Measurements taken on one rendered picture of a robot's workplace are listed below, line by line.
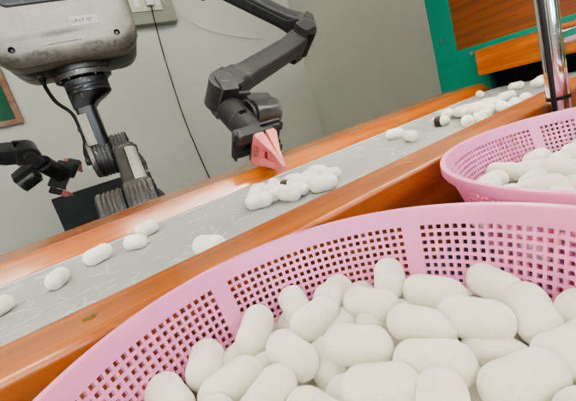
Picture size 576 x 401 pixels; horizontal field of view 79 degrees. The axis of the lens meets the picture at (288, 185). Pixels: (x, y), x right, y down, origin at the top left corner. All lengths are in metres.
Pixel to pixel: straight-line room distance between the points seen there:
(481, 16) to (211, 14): 2.06
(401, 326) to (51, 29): 0.97
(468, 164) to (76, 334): 0.35
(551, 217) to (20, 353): 0.29
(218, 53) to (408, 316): 2.70
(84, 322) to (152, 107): 2.35
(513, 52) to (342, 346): 1.01
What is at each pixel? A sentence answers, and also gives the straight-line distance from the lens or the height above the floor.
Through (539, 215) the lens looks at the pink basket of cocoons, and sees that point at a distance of 0.22.
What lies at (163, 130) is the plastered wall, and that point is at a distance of 2.56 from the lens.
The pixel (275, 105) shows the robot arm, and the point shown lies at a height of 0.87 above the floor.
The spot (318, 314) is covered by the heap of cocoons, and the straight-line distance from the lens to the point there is 0.20.
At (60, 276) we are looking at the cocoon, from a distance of 0.45.
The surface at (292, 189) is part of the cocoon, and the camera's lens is 0.43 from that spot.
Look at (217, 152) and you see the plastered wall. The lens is 2.66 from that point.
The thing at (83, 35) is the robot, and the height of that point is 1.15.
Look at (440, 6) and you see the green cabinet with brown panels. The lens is 1.28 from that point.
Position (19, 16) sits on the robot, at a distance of 1.05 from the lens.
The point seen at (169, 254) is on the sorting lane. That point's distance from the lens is 0.41.
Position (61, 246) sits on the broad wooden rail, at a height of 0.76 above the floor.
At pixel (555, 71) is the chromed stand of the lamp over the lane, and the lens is 0.55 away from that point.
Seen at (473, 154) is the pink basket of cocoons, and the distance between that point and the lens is 0.40.
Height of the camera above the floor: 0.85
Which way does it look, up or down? 12 degrees down
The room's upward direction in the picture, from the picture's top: 17 degrees counter-clockwise
